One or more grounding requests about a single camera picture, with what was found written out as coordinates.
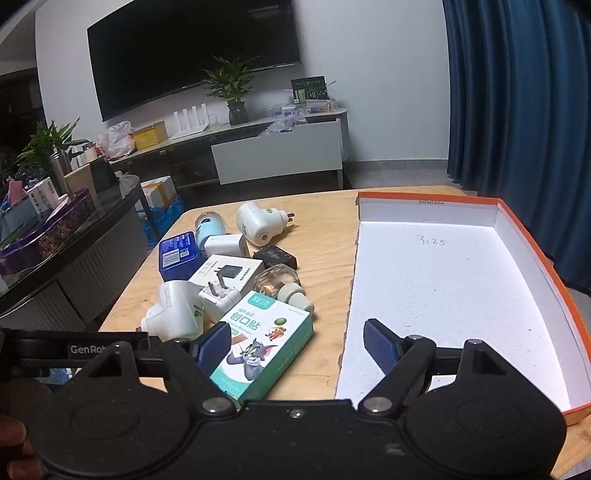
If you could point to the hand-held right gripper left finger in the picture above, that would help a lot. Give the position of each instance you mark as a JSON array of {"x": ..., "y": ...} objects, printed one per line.
[{"x": 214, "y": 346}]

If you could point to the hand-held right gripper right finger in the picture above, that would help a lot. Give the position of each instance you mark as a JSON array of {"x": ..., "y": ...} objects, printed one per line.
[{"x": 378, "y": 346}]

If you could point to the teal cartoon bandage box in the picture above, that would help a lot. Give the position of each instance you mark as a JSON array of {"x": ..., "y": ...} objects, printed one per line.
[{"x": 263, "y": 341}]

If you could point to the white pronged plug adapter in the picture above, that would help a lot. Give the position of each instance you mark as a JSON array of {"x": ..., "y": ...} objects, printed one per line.
[{"x": 226, "y": 295}]

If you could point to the white plug-in mosquito repeller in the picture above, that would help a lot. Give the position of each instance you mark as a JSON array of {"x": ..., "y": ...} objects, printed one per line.
[
  {"x": 173, "y": 309},
  {"x": 251, "y": 221}
]

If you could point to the white charger packaging box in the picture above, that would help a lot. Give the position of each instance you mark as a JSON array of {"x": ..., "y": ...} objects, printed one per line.
[{"x": 231, "y": 272}]

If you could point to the orange white cardboard box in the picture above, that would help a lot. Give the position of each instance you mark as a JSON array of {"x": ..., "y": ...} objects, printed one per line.
[{"x": 438, "y": 300}]

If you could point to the clear liquid refill bottle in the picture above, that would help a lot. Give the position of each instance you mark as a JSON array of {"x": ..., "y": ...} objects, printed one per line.
[{"x": 277, "y": 284}]

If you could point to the blue plastic box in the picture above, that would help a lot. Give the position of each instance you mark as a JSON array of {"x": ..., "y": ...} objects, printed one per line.
[{"x": 178, "y": 254}]

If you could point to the white charger cube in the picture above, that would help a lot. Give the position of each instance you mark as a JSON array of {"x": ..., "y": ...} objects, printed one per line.
[{"x": 226, "y": 244}]

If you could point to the black charger cube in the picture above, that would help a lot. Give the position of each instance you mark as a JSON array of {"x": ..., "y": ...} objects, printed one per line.
[{"x": 274, "y": 256}]

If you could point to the light blue small bottle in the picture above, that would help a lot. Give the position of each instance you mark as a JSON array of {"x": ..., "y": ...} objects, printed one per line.
[{"x": 207, "y": 228}]

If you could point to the person's left hand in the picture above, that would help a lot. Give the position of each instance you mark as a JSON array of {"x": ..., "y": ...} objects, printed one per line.
[{"x": 11, "y": 452}]

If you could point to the dark glass coffee table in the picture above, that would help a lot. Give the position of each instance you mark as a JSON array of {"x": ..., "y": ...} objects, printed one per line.
[{"x": 69, "y": 281}]

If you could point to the purple patterned gift box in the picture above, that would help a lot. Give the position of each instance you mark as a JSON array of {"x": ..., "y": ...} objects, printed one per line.
[{"x": 55, "y": 226}]

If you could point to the blue plastic wrapped pack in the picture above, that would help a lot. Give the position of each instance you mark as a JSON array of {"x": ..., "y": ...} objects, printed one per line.
[{"x": 161, "y": 221}]

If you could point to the white upright carton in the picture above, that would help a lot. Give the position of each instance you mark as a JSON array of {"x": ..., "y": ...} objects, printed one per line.
[{"x": 44, "y": 194}]

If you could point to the white yellow cardboard box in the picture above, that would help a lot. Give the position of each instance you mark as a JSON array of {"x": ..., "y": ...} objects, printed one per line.
[{"x": 159, "y": 191}]

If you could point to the steel tumbler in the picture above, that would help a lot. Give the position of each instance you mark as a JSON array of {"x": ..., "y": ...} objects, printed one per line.
[{"x": 59, "y": 170}]

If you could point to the small black box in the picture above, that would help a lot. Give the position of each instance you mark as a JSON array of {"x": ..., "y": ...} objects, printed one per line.
[{"x": 102, "y": 175}]

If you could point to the white television cabinet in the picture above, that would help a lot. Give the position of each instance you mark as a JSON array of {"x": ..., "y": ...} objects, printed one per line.
[{"x": 277, "y": 152}]

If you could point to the leafy green table plant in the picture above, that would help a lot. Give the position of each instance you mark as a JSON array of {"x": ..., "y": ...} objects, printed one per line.
[{"x": 46, "y": 143}]

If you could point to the white red plastic bag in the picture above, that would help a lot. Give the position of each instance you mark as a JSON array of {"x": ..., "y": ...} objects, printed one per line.
[{"x": 115, "y": 141}]

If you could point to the yellow carton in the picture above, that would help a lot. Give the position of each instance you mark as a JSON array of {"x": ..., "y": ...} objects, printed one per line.
[{"x": 150, "y": 135}]

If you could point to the white antenna router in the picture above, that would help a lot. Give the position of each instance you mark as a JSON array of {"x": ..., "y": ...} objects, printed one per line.
[{"x": 191, "y": 122}]

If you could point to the clear bags in drawer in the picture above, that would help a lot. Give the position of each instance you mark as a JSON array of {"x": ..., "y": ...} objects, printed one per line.
[{"x": 281, "y": 125}]

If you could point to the clear plastic storage boxes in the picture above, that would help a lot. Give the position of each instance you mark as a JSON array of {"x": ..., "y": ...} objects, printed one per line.
[{"x": 300, "y": 109}]

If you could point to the green plant in glass vase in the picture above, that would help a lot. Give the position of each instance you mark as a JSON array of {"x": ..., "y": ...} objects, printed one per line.
[{"x": 233, "y": 83}]

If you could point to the green black display box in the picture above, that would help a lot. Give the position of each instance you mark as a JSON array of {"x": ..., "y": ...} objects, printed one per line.
[{"x": 310, "y": 90}]

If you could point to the dark blue curtain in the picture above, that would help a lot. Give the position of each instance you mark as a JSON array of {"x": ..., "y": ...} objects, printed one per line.
[{"x": 517, "y": 115}]

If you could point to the black wall television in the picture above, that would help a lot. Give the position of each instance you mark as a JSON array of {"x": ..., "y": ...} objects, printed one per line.
[{"x": 184, "y": 50}]

